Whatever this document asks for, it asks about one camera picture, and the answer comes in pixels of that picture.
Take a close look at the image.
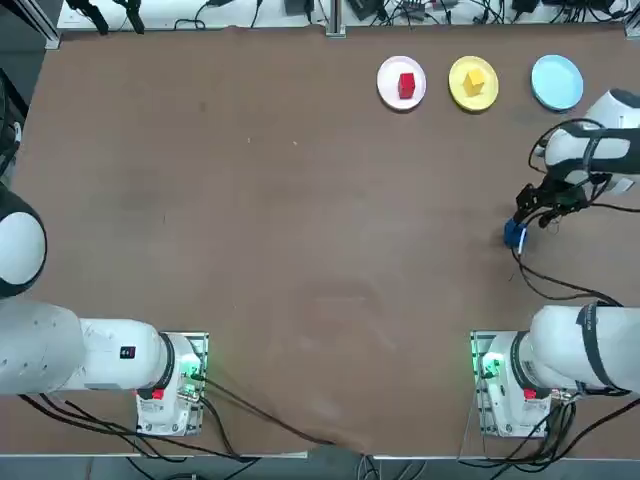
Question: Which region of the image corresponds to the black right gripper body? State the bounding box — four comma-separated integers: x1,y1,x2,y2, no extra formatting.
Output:
537,172,589,216

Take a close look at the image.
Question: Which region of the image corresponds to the blue cube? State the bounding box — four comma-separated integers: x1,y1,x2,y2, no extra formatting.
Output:
502,217,530,250

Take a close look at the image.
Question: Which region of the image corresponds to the yellow cube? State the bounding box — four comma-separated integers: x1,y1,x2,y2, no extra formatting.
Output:
463,69,486,97

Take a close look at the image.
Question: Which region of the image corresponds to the blue plate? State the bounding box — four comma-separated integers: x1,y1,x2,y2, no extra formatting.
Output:
530,54,585,112

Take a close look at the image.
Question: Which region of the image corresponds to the yellow plate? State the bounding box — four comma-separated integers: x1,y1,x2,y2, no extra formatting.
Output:
448,55,500,113

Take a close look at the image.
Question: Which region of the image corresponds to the white plate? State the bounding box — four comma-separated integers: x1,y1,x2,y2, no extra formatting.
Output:
375,54,428,112

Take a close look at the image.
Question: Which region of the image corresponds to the black stand leg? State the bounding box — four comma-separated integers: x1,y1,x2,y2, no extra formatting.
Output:
67,0,110,35
112,0,146,35

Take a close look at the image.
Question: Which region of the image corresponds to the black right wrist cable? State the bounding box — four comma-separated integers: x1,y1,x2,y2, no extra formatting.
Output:
509,239,624,307

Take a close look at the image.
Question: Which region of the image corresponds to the black right base cable bundle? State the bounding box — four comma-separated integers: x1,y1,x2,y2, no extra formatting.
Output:
459,394,640,464

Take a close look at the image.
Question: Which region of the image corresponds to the black left base cable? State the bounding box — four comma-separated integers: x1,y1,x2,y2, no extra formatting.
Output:
199,377,337,447

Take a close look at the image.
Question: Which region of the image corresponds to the black left arm cable bundle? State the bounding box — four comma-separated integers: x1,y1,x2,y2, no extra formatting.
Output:
17,392,261,462

